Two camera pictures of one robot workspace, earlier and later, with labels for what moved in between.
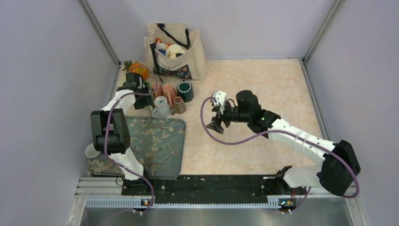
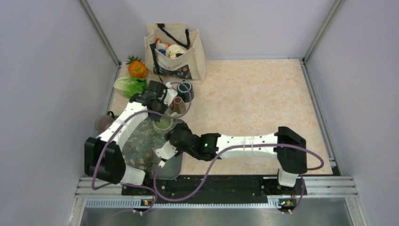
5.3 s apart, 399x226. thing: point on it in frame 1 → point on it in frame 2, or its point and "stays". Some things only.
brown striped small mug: x=179 y=107 stays
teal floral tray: x=158 y=142 stays
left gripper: x=147 y=101 → x=164 y=106
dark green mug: x=185 y=91 stays
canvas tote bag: x=171 y=49 stays
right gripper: x=216 y=124 → x=182 y=126
